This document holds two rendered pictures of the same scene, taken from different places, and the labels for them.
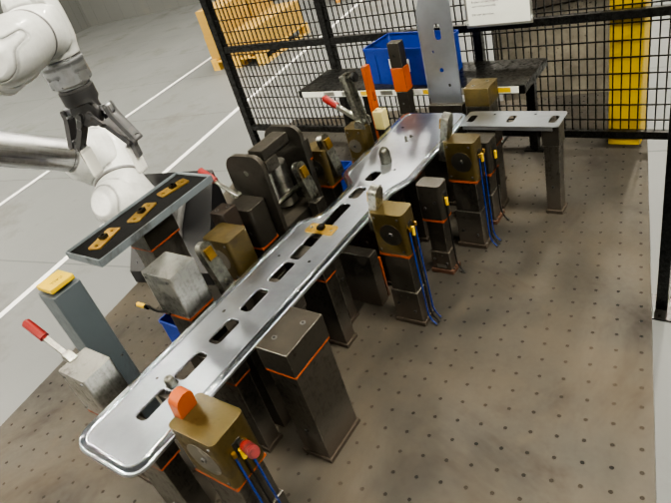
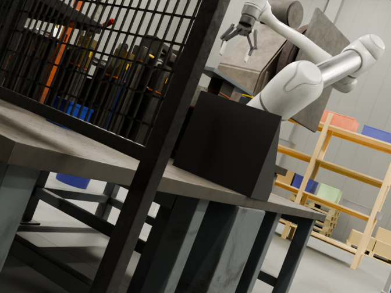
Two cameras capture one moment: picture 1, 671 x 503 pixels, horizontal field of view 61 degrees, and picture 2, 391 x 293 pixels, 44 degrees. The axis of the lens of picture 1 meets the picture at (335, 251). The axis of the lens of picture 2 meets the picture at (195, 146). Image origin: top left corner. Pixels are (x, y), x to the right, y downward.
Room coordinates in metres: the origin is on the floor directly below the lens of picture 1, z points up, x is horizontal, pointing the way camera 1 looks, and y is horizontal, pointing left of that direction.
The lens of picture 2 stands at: (3.68, 0.20, 0.79)
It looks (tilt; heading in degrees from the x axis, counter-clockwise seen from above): 0 degrees down; 175
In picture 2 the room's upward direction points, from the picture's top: 21 degrees clockwise
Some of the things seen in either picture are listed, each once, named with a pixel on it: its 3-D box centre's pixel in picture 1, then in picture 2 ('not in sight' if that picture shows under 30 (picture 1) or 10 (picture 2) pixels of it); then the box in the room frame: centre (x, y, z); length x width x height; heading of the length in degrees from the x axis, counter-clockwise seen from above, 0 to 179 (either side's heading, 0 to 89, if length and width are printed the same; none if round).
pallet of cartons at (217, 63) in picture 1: (254, 23); not in sight; (7.52, 0.10, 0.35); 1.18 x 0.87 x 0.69; 149
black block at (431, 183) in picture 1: (443, 228); not in sight; (1.30, -0.30, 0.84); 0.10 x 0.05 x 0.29; 47
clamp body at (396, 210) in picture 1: (408, 266); not in sight; (1.14, -0.16, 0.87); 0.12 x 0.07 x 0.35; 47
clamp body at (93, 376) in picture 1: (122, 420); not in sight; (0.92, 0.55, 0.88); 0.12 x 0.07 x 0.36; 47
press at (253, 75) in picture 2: not in sight; (260, 116); (-2.64, 1.40, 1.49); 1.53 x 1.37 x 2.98; 146
